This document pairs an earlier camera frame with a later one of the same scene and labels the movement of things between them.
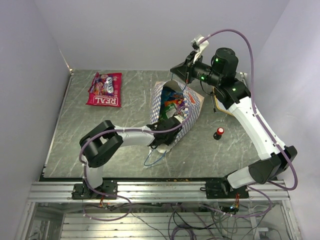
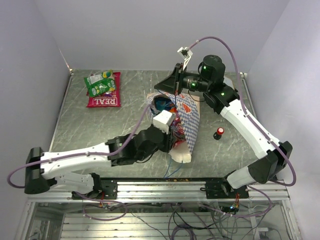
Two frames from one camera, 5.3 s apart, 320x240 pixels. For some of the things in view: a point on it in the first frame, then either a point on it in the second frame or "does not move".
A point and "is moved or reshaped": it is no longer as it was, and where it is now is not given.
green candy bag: x=169 y=111 → x=100 y=84
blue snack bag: x=168 y=94 → x=160 y=103
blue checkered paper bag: x=193 y=101 is moved or reshaped
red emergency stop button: x=217 y=135 does not move
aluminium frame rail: x=157 y=192 does not move
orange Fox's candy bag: x=180 y=102 → x=172 y=109
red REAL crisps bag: x=115 y=100 does not move
